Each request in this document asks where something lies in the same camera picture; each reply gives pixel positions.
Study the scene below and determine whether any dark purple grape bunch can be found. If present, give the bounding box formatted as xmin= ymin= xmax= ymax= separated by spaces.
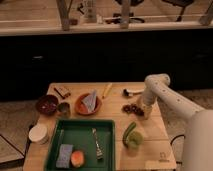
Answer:
xmin=122 ymin=104 xmax=144 ymax=116

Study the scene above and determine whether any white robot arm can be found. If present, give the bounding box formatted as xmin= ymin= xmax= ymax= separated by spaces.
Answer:
xmin=141 ymin=73 xmax=213 ymax=171

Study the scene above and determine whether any green plastic cup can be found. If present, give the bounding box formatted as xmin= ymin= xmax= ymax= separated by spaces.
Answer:
xmin=127 ymin=131 xmax=143 ymax=148

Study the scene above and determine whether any small metal cup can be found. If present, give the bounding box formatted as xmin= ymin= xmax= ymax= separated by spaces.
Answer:
xmin=58 ymin=102 xmax=70 ymax=116

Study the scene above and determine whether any green cucumber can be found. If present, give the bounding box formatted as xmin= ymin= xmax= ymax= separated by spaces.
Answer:
xmin=122 ymin=122 xmax=136 ymax=147

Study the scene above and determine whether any wooden table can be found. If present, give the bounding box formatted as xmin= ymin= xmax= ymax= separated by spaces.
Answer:
xmin=23 ymin=82 xmax=176 ymax=171

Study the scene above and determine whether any yellow banana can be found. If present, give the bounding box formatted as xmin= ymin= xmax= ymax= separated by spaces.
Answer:
xmin=102 ymin=83 xmax=113 ymax=99

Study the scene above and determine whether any grey folded cloth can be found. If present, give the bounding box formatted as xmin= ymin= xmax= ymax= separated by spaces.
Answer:
xmin=82 ymin=91 xmax=97 ymax=112

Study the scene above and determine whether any metal fork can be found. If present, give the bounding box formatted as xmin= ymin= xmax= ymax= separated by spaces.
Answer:
xmin=92 ymin=128 xmax=103 ymax=160

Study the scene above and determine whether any orange bowl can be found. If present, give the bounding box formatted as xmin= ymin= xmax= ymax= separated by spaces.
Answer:
xmin=74 ymin=92 xmax=102 ymax=115

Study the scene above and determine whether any green plastic tray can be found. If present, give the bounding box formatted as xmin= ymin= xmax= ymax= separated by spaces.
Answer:
xmin=44 ymin=119 xmax=115 ymax=171

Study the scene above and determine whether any orange peach fruit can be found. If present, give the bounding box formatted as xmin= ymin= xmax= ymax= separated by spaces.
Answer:
xmin=70 ymin=150 xmax=85 ymax=168

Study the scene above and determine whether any brown wooden block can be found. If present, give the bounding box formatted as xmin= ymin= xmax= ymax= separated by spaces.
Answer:
xmin=54 ymin=87 xmax=71 ymax=99

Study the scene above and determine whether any blue sponge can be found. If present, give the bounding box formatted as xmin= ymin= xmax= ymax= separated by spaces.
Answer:
xmin=56 ymin=144 xmax=73 ymax=168

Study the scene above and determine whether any dark red bowl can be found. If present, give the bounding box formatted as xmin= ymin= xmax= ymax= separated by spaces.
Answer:
xmin=35 ymin=95 xmax=59 ymax=116

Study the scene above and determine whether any white handled brush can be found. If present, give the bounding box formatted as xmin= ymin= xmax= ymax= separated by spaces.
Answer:
xmin=123 ymin=89 xmax=143 ymax=97

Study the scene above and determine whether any black floor cable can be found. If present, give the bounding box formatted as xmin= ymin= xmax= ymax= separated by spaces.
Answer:
xmin=170 ymin=133 xmax=186 ymax=166

